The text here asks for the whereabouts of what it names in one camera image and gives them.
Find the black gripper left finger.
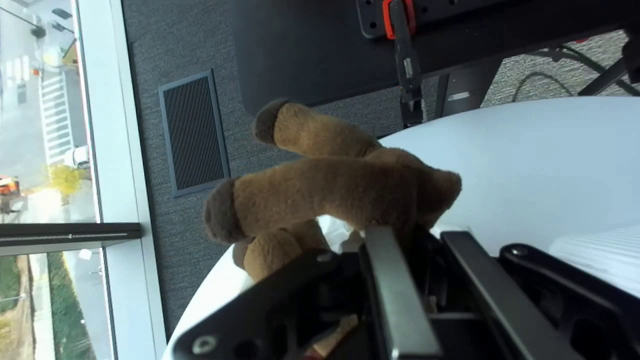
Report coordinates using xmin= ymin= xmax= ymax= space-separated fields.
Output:
xmin=364 ymin=226 xmax=443 ymax=360

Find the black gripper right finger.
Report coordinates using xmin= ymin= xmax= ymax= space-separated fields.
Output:
xmin=443 ymin=231 xmax=582 ymax=360

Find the brown plush toy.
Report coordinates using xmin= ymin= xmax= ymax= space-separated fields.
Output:
xmin=204 ymin=97 xmax=462 ymax=282

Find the dark floor vent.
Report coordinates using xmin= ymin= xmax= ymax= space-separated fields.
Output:
xmin=158 ymin=69 xmax=230 ymax=198

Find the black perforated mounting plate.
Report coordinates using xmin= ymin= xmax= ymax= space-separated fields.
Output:
xmin=232 ymin=0 xmax=640 ymax=112

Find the left orange black clamp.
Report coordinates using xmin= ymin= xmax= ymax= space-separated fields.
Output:
xmin=382 ymin=0 xmax=426 ymax=126

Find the dark window rail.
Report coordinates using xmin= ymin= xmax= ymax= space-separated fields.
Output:
xmin=0 ymin=221 xmax=145 ymax=256

